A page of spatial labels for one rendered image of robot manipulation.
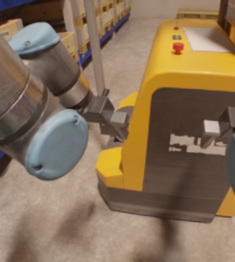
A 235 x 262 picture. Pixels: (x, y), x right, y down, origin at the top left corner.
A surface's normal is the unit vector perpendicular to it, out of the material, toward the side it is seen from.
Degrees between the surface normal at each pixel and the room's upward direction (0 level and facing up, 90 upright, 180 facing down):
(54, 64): 92
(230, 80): 90
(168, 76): 90
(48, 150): 94
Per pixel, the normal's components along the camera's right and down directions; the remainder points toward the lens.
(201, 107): -0.22, 0.64
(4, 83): 0.86, 0.21
